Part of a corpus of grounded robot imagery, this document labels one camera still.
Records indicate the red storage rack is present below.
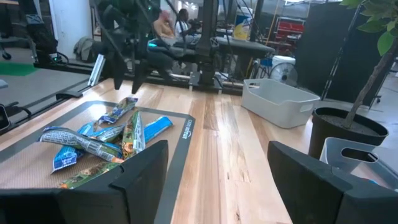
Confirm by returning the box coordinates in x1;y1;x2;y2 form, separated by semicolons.
275;17;305;47

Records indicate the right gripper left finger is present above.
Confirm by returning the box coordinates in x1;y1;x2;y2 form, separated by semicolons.
0;139;169;224

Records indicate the black equipment with green light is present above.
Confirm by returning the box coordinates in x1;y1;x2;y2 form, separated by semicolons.
18;0;70;68

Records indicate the silver aluminium bracket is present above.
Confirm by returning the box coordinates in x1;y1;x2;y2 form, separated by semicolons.
87;53;106;87

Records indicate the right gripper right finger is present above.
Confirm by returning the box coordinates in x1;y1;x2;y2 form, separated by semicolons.
266;140;398;224

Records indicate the grey backpack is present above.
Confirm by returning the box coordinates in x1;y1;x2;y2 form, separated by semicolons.
73;36;95;62

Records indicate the yellow and blue bag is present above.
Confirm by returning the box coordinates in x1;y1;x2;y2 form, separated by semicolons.
233;14;253;41

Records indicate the dark green table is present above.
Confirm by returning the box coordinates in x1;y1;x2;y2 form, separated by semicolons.
147;36;276;63

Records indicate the person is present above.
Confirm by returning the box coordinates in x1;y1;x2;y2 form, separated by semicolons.
154;11;175;40
174;8;195;38

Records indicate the green floor mat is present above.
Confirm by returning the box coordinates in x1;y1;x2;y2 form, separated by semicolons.
0;62;40;77

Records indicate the black tripod stand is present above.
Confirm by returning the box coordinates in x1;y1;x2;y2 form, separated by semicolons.
320;6;363;101

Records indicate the blue granola bar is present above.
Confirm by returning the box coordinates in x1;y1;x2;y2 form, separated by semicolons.
90;124;126;143
143;116;174;143
76;121;98;137
39;126;124;163
51;145;85;174
98;96;139;125

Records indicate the brown silicone baking mat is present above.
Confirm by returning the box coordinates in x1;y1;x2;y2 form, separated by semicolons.
0;100;196;224

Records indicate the black partition panel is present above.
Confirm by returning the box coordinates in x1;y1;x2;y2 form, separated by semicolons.
294;2;392;103

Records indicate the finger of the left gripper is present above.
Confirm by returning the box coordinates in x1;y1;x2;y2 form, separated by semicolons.
131;58;152;95
108;51;128;90

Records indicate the white floor fan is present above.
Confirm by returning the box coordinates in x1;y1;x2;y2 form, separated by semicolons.
269;62;299;88

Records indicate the white plastic bin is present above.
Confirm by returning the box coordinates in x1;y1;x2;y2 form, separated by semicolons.
241;78;321;129

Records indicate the potted green leafy plant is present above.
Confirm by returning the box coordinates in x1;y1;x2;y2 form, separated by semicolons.
307;0;398;159

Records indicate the green granola bar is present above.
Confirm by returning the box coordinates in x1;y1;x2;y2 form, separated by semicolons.
58;161;121;190
121;109;146;160

